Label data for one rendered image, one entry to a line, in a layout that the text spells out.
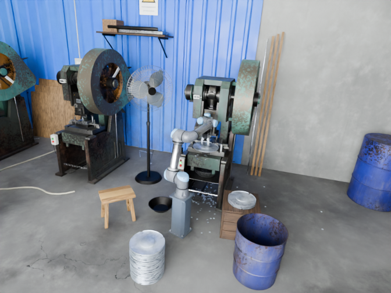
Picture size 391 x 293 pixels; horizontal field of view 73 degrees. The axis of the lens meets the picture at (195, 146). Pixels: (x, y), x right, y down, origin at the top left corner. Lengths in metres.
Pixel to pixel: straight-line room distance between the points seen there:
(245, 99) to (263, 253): 1.38
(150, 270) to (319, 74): 3.30
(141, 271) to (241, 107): 1.71
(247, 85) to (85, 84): 1.80
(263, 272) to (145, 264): 0.94
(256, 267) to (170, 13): 3.57
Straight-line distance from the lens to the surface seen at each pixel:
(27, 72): 5.03
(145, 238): 2.37
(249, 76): 2.68
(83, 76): 3.30
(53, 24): 5.48
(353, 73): 4.28
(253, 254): 2.25
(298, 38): 4.14
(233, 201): 2.77
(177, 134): 2.51
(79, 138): 3.79
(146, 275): 2.39
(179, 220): 2.74
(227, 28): 4.15
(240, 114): 2.66
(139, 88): 3.27
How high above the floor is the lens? 1.87
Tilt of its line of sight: 22 degrees down
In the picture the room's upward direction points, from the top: 4 degrees clockwise
